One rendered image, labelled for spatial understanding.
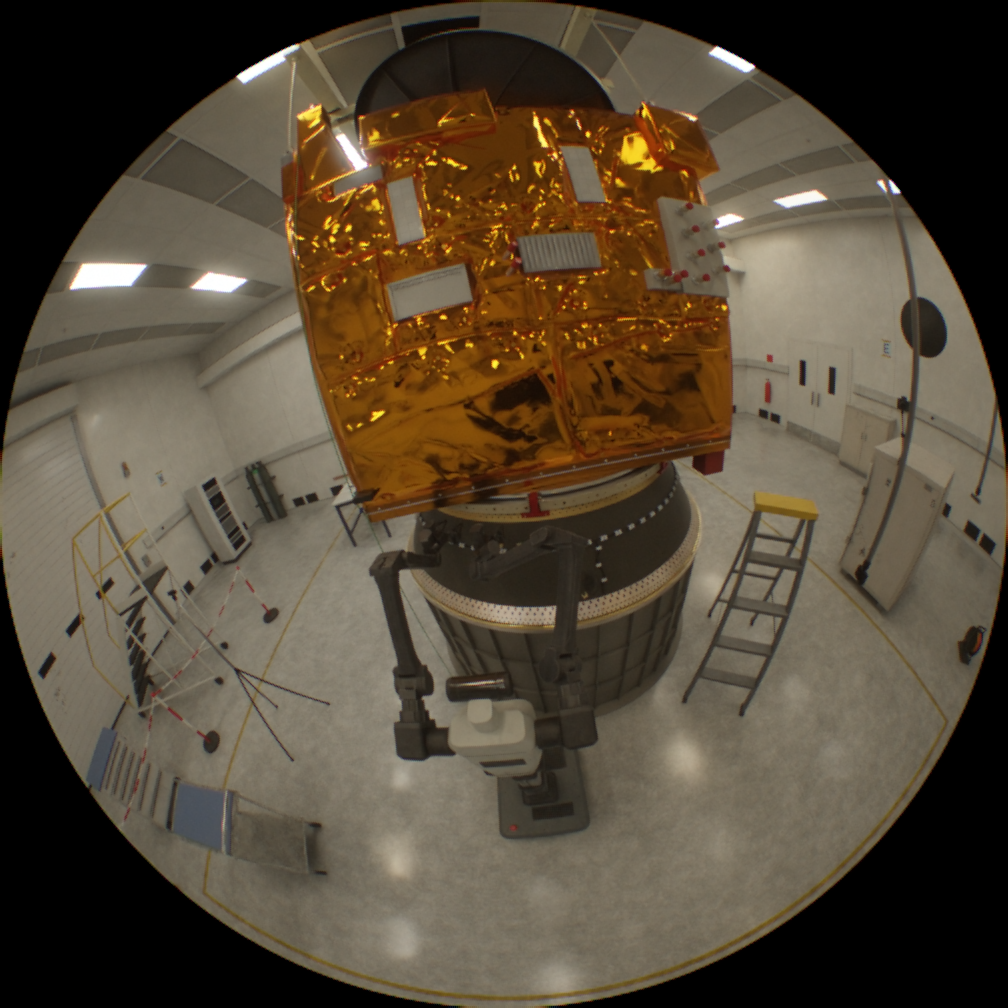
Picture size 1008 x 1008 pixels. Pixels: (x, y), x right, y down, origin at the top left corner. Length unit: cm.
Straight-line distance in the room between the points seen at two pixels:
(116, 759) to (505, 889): 357
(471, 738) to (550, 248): 163
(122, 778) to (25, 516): 436
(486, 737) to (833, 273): 873
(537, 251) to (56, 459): 749
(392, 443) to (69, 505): 674
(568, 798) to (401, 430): 215
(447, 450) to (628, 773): 228
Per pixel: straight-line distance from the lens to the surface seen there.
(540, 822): 211
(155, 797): 444
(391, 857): 268
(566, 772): 214
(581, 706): 84
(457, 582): 169
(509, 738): 82
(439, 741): 92
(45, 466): 739
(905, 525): 384
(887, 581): 409
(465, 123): 161
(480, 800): 246
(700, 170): 196
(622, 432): 142
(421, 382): 126
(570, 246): 140
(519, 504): 137
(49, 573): 707
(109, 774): 420
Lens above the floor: 236
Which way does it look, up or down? 28 degrees down
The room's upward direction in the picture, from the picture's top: 13 degrees counter-clockwise
